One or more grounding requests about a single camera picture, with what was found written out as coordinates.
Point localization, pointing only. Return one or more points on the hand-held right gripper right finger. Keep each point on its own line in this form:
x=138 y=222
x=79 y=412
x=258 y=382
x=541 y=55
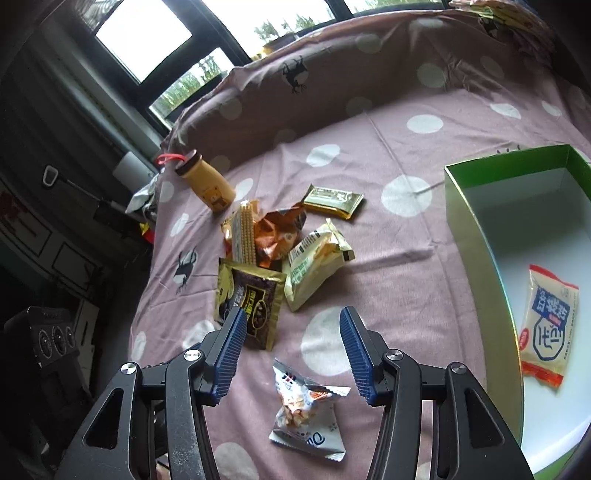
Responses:
x=353 y=355

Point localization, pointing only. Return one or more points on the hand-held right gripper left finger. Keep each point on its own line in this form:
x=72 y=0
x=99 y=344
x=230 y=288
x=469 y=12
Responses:
x=233 y=350

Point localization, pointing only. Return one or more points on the dark brown gold packet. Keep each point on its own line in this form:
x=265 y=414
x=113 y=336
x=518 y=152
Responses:
x=258 y=295

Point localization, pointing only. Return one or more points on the white clear snack packet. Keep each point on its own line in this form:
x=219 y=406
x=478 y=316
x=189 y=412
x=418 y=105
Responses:
x=304 y=415

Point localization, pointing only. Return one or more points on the cream yellow cracker packet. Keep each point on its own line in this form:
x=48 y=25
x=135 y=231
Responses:
x=309 y=267

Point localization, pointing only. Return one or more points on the clear wafer biscuit packet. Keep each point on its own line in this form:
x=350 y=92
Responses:
x=244 y=235

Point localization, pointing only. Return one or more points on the green cardboard box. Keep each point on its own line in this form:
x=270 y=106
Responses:
x=521 y=221

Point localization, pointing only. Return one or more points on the pink dotted blanket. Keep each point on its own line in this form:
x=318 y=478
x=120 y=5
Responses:
x=392 y=258

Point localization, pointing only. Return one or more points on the orange crumpled snack packet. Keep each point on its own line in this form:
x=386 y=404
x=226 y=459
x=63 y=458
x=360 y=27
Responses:
x=277 y=230

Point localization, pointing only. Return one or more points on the small red yellow object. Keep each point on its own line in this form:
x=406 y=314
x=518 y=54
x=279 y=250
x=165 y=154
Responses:
x=147 y=233

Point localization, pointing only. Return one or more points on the small gold snack packet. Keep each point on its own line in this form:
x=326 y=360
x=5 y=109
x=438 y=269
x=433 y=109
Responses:
x=332 y=202

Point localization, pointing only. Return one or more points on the silver carabiner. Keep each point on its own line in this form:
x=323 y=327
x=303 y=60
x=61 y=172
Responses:
x=50 y=177

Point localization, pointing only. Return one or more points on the beige bottle with red loop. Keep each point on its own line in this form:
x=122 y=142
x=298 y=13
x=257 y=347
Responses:
x=207 y=184

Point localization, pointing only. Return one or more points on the silver foil packet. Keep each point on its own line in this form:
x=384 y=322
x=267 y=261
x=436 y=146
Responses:
x=141 y=199

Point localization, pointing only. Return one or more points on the orange white snack packet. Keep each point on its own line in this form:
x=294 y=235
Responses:
x=549 y=327

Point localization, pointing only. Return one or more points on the black framed window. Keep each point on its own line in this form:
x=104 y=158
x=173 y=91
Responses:
x=143 y=41

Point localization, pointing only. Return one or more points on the yellow patterned pillow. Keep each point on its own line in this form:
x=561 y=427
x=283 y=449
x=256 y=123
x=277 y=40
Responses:
x=508 y=18

